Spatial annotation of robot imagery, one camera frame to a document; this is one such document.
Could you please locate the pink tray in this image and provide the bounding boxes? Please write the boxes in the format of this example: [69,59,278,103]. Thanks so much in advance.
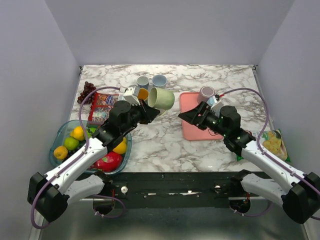
[179,92,223,141]

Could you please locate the blue butterfly mug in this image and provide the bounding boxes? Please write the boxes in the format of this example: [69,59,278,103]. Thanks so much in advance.
[137,88,149,101]

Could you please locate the red candy bag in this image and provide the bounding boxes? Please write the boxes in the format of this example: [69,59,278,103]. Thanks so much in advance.
[88,92,119,123]

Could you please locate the green cassava chips bag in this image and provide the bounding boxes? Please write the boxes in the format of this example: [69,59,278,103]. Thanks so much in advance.
[236,128,292,163]

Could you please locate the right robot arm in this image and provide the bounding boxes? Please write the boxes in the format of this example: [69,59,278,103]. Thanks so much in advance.
[178,102,320,224]

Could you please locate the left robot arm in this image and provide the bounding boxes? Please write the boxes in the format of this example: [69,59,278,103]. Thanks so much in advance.
[27,100,160,225]

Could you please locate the dark grapes on table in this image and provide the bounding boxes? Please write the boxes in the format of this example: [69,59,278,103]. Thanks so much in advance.
[77,81,96,105]

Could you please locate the yellow lemon lower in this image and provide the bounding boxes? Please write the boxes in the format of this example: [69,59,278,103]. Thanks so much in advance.
[112,140,127,155]

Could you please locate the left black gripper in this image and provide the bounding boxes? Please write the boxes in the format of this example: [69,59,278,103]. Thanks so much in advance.
[121,98,160,134]

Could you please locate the light blue faceted mug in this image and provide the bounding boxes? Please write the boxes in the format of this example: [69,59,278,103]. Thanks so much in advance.
[206,96,220,107]

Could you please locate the orange fruit upper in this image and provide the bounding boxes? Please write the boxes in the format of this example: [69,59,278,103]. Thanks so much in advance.
[70,126,85,142]

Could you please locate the orange fruit in bowl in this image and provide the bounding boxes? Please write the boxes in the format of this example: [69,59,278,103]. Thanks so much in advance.
[53,145,68,160]

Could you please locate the green fruit in bowl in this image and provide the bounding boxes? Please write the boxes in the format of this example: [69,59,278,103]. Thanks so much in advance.
[63,136,80,151]

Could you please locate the light green mug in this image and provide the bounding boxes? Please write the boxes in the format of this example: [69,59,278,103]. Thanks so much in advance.
[147,87,175,117]

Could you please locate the teal plastic fruit bowl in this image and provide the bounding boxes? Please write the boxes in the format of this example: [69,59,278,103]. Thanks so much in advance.
[48,119,132,175]

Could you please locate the dark blue-grey mug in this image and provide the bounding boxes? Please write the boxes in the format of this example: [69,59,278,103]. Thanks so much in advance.
[136,76,149,90]

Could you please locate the grey-blue mug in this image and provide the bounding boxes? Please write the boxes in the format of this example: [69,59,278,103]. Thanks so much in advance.
[152,74,167,89]

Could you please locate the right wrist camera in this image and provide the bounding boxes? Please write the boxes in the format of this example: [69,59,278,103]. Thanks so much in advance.
[210,94,224,117]

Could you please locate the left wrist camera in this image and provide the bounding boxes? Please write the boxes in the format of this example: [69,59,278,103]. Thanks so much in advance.
[117,85,141,106]

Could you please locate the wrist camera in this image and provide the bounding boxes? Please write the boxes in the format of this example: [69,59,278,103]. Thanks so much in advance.
[117,85,141,106]
[210,94,224,117]

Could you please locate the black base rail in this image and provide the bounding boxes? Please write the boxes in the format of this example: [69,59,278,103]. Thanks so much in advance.
[100,172,249,209]

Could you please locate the purple mug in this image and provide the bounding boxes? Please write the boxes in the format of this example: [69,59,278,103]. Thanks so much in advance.
[197,86,215,104]

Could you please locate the red dragon fruit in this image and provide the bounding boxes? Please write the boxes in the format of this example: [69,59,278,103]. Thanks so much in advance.
[94,152,123,173]

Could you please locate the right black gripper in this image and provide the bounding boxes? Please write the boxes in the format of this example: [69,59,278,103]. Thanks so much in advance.
[178,100,229,137]

